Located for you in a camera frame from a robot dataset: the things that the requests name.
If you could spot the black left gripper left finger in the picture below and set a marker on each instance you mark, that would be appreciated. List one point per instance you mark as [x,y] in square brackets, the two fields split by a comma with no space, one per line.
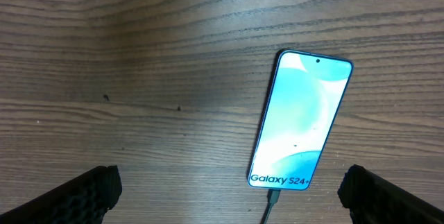
[85,199]

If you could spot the Samsung Galaxy smartphone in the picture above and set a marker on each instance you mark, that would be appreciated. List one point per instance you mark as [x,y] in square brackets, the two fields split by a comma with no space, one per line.
[302,103]

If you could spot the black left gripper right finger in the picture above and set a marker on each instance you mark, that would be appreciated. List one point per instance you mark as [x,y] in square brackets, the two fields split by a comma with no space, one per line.
[374,200]

